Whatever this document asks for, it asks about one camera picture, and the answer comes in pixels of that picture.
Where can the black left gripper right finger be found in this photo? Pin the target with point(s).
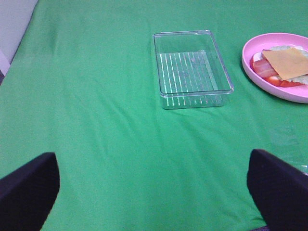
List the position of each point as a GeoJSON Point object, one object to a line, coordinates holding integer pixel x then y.
{"type": "Point", "coordinates": [279, 191]}

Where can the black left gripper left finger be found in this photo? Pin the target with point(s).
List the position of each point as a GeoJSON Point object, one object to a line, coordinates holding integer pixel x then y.
{"type": "Point", "coordinates": [28, 194]}

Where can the green tablecloth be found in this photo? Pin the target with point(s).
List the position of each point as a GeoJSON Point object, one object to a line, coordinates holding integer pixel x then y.
{"type": "Point", "coordinates": [83, 84]}

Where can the pink plate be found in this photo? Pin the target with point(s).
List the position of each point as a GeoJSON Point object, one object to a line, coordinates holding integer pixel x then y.
{"type": "Point", "coordinates": [266, 41]}

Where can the bacon strip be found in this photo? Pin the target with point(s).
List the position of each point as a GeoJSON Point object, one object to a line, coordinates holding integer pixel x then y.
{"type": "Point", "coordinates": [263, 68]}

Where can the yellow cheese slice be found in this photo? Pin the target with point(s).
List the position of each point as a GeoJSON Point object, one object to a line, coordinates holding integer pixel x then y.
{"type": "Point", "coordinates": [289, 62]}

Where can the clear left plastic container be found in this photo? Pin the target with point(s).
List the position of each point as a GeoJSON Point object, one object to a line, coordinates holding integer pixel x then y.
{"type": "Point", "coordinates": [191, 71]}

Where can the bread slice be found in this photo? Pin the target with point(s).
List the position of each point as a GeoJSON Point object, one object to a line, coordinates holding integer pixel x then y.
{"type": "Point", "coordinates": [274, 80]}

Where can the green lettuce leaf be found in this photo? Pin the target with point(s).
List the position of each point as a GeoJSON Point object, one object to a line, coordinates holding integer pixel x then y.
{"type": "Point", "coordinates": [302, 79]}

